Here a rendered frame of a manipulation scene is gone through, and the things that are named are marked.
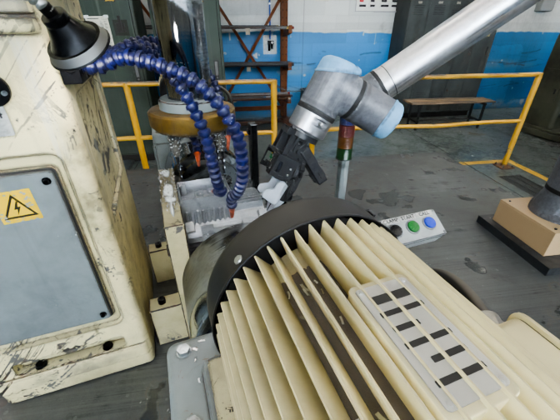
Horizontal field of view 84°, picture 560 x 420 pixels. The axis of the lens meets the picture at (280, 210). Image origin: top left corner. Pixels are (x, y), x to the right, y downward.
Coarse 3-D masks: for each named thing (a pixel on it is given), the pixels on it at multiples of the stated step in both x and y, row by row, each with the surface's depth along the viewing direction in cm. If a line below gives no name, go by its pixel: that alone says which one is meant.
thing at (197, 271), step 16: (240, 224) 58; (208, 240) 57; (224, 240) 55; (192, 256) 57; (208, 256) 54; (192, 272) 54; (208, 272) 51; (192, 288) 52; (192, 304) 50; (192, 320) 49; (208, 320) 45; (192, 336) 47
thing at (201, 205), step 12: (192, 180) 79; (204, 180) 80; (180, 192) 78; (192, 192) 80; (204, 192) 77; (192, 204) 71; (204, 204) 72; (216, 204) 74; (192, 216) 73; (204, 216) 74; (216, 216) 75; (228, 216) 76
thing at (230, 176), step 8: (184, 144) 100; (184, 152) 94; (192, 152) 92; (224, 152) 96; (232, 152) 101; (168, 160) 102; (184, 160) 92; (192, 160) 93; (200, 160) 94; (224, 160) 97; (232, 160) 98; (176, 168) 93; (184, 168) 93; (192, 168) 94; (200, 168) 95; (232, 168) 99; (176, 176) 94; (184, 176) 94; (192, 176) 95; (200, 176) 96; (208, 176) 97; (224, 176) 98; (232, 176) 100; (232, 184) 101
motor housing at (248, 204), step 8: (248, 192) 81; (256, 192) 82; (240, 200) 79; (248, 200) 79; (256, 200) 79; (240, 208) 78; (248, 208) 79; (256, 208) 79; (240, 216) 77; (248, 216) 78; (256, 216) 78; (200, 224) 74; (216, 224) 75; (224, 224) 76; (232, 224) 76; (200, 232) 74; (192, 240) 73; (200, 240) 73; (192, 248) 73
